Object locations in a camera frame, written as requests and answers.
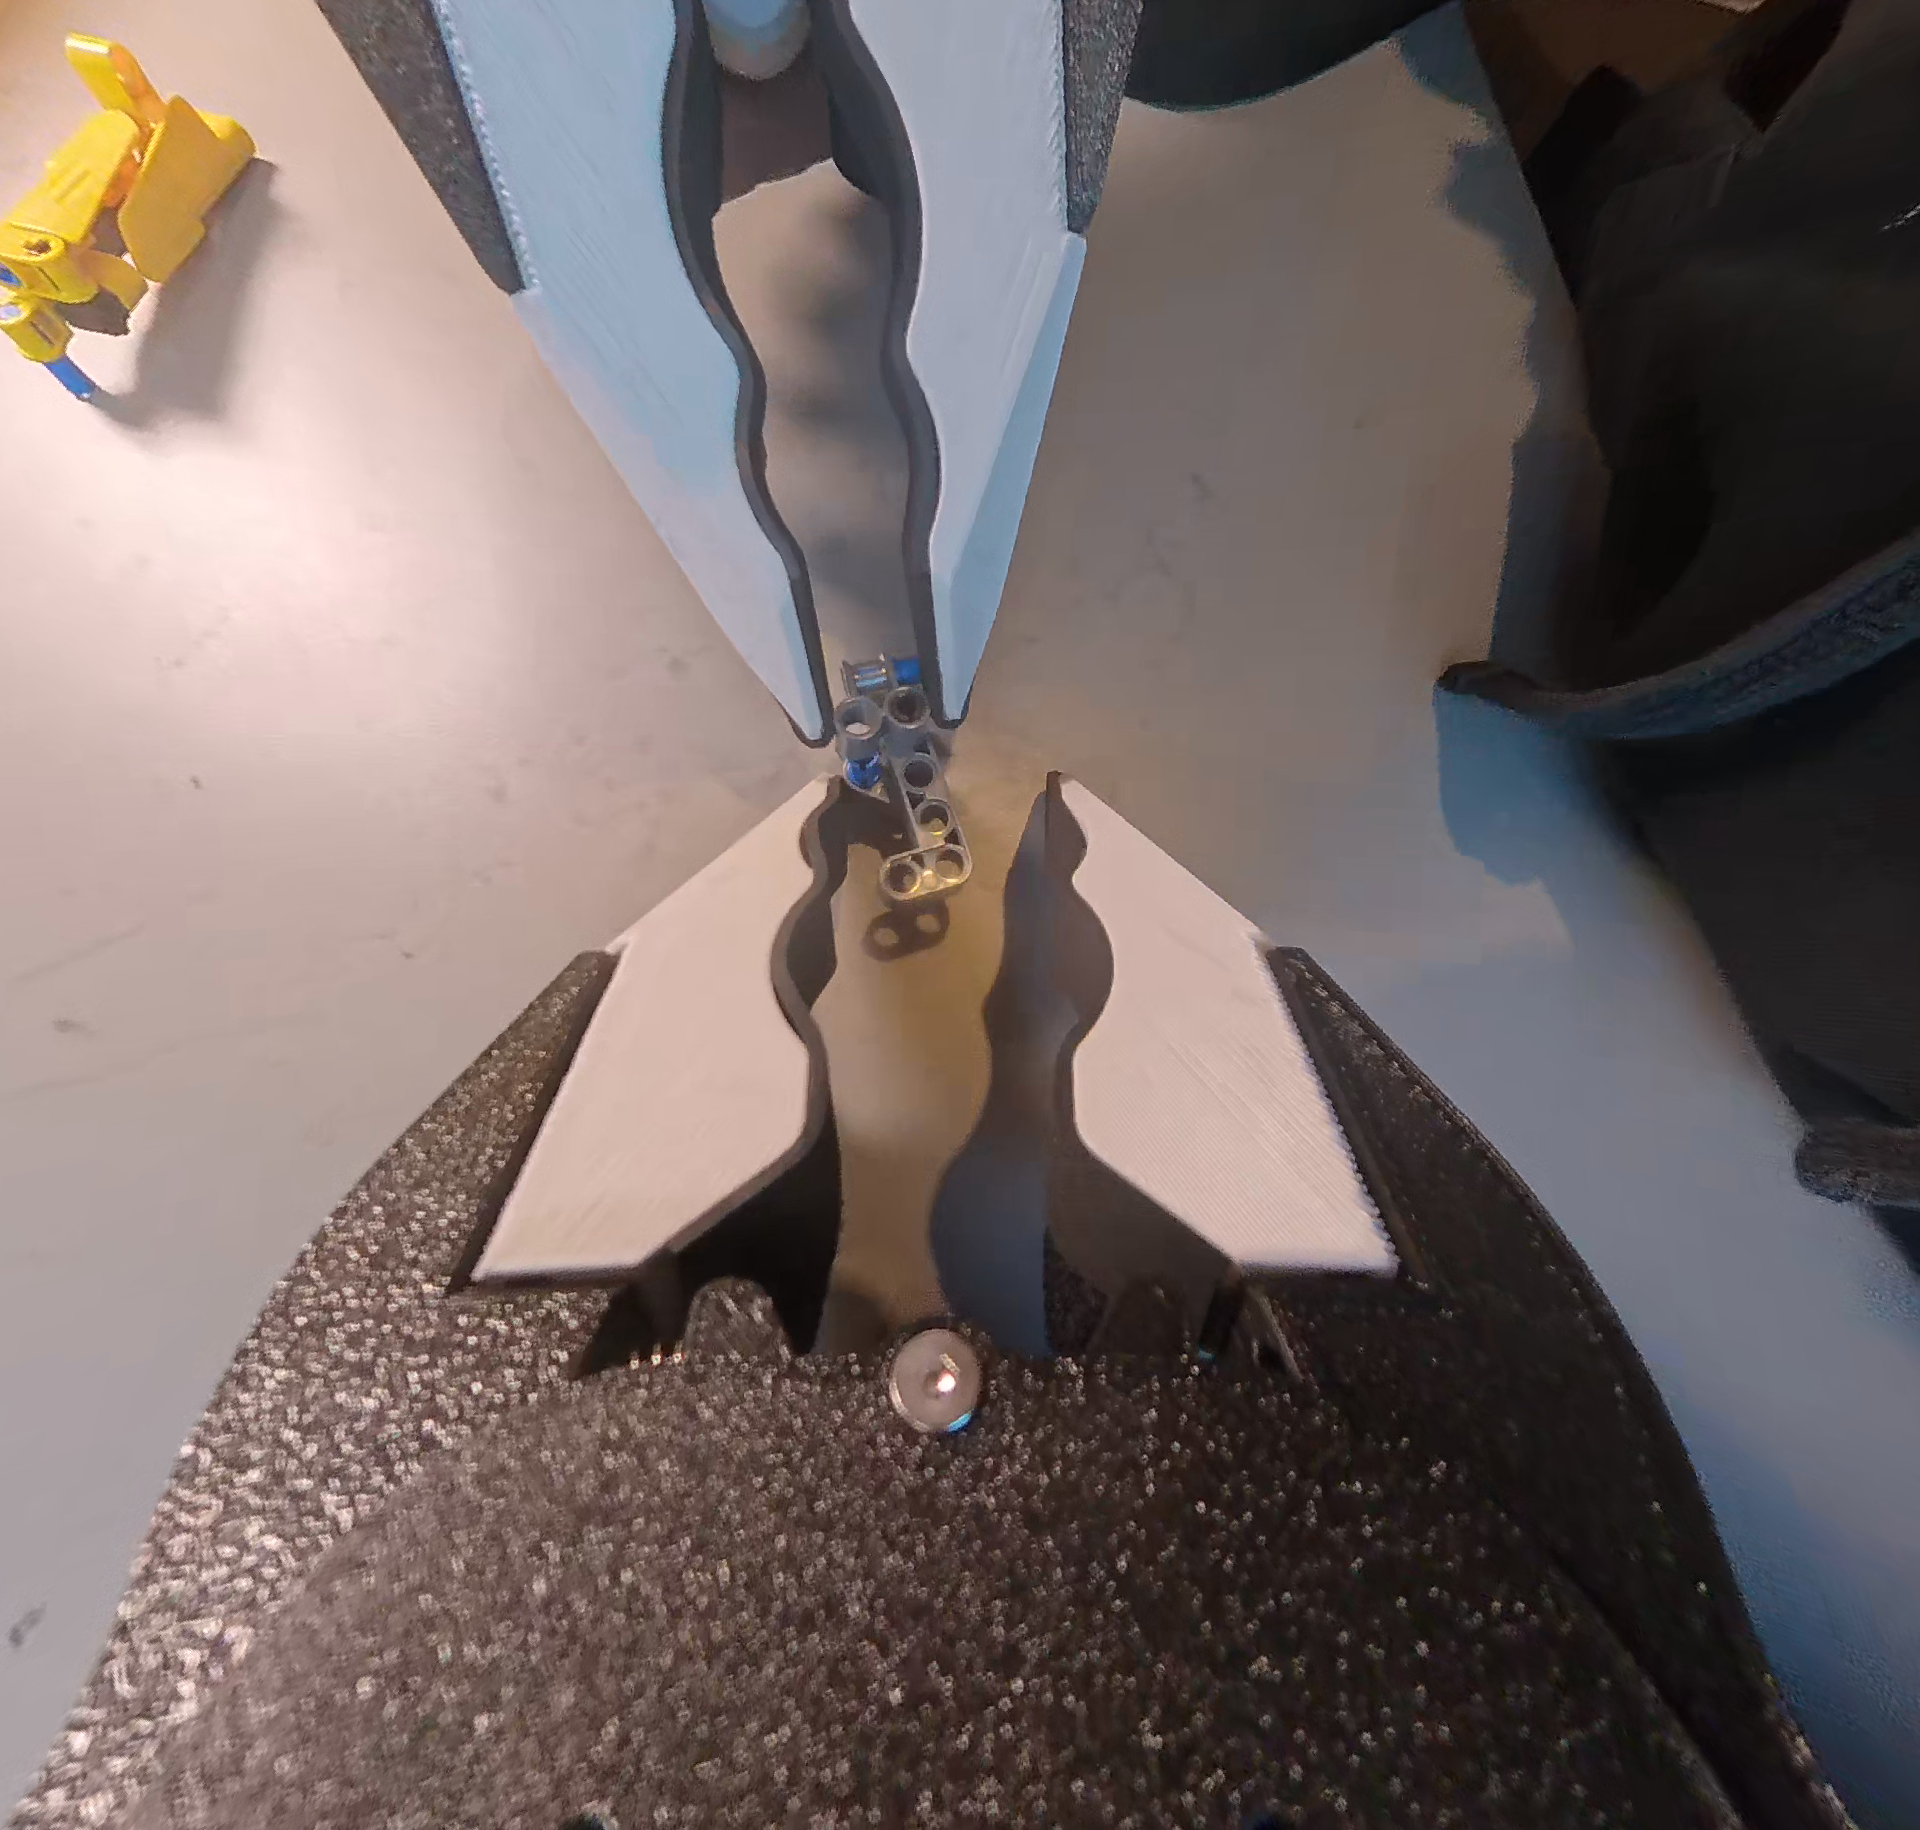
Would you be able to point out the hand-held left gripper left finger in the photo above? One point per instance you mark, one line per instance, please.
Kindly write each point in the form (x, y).
(659, 1098)

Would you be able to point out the black printed sweatshirt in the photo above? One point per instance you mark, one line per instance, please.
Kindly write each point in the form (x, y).
(1725, 359)

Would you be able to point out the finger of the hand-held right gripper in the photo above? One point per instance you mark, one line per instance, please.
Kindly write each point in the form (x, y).
(974, 210)
(602, 210)

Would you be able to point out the yellow brick assembly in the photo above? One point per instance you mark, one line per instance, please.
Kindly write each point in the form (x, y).
(180, 180)

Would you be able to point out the person's right forearm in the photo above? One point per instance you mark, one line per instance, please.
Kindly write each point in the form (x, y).
(1320, 1)

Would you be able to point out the grey desk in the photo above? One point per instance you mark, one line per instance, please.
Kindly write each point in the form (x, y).
(375, 660)

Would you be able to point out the grey brick beam assembly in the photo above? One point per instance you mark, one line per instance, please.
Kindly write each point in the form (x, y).
(906, 795)

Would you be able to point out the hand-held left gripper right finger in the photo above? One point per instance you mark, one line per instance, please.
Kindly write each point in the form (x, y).
(1199, 1080)

